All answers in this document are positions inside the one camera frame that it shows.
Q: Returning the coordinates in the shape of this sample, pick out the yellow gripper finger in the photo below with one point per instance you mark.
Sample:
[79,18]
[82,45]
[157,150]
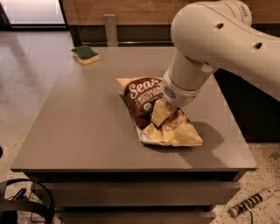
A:
[162,110]

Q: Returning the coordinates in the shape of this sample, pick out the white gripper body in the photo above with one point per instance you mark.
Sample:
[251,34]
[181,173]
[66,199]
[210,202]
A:
[178,94]

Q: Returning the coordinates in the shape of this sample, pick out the brown yellow chip bag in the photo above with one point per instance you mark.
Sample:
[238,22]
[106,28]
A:
[140,94]

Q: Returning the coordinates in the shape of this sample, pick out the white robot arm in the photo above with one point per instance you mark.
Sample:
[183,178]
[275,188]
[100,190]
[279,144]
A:
[213,35]

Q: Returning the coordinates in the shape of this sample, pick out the green yellow sponge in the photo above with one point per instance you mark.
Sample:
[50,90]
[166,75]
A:
[85,55]

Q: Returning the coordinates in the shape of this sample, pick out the upper grey drawer front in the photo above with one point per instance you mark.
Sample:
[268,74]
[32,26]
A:
[139,194]

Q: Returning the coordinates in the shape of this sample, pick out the grey drawer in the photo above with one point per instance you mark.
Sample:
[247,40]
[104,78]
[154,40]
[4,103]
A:
[139,194]
[139,218]

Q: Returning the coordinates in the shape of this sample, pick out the lower grey drawer front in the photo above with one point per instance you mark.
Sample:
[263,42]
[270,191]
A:
[139,218]

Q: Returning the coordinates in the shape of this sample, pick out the left metal bracket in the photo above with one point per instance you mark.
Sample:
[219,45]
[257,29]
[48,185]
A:
[111,30]

